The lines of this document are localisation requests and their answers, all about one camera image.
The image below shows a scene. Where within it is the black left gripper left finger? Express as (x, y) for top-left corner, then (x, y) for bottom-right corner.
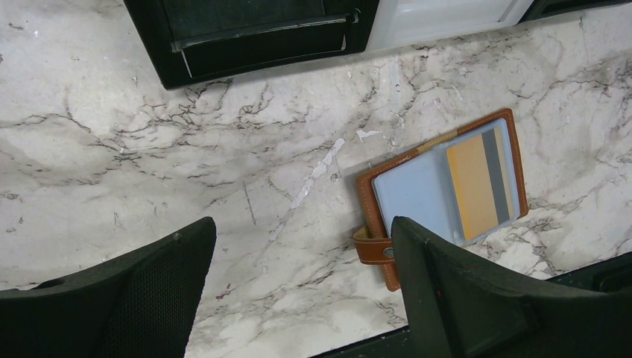
(1, 217), (217, 357)

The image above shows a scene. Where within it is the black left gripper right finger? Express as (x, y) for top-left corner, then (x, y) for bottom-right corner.
(391, 216), (632, 358)

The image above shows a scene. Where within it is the brown leather card holder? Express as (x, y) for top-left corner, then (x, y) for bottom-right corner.
(353, 108), (528, 292)

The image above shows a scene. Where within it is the gold card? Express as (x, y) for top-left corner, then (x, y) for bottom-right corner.
(446, 126), (516, 241)

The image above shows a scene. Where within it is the black left tray box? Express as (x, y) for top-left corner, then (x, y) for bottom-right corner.
(124, 0), (379, 90)

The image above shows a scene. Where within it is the black tray box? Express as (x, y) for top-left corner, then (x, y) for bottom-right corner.
(124, 0), (379, 90)
(519, 0), (631, 23)

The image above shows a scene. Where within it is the white middle tray box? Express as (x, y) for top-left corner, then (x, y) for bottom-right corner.
(366, 0), (532, 51)

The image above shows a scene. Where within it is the black right tray box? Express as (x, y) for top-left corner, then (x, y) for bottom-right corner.
(519, 0), (631, 23)

